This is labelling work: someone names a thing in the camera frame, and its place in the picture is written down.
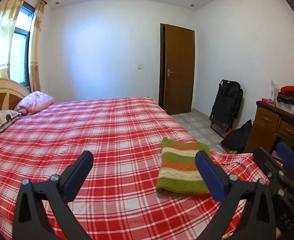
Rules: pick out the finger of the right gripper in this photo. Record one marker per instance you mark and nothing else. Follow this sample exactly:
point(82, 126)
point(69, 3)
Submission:
point(271, 169)
point(284, 153)

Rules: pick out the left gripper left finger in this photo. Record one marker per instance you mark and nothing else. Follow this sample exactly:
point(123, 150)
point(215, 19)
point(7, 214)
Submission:
point(30, 218)

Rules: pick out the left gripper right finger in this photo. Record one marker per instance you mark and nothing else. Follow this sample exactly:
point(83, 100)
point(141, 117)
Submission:
point(257, 220)

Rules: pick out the green striped knit sweater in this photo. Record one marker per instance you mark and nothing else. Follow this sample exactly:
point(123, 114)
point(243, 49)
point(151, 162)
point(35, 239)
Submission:
point(178, 174)

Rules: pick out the brown wooden dresser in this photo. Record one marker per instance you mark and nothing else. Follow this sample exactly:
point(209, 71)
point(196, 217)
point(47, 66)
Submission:
point(271, 126)

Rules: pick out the black bag on floor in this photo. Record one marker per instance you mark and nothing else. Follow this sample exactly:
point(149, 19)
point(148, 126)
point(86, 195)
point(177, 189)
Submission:
point(236, 140)

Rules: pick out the clutter on dresser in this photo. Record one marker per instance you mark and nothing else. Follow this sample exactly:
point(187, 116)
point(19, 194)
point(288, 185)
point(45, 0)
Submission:
point(283, 97)

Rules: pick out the red plaid bed cover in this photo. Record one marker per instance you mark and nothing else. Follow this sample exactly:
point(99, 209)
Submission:
point(118, 199)

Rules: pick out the pink pillow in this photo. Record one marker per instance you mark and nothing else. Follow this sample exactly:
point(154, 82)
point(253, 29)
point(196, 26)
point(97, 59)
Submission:
point(34, 103)

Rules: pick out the cream wooden headboard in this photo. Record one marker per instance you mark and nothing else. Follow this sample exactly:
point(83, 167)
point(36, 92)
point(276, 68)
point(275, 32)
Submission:
point(11, 93)

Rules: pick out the brown wooden door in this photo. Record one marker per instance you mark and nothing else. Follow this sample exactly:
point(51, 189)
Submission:
point(177, 69)

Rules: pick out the window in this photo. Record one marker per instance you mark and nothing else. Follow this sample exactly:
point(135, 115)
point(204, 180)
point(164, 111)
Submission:
point(18, 70)

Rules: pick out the right yellow curtain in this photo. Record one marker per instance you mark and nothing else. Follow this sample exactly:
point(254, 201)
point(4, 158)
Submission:
point(33, 63)

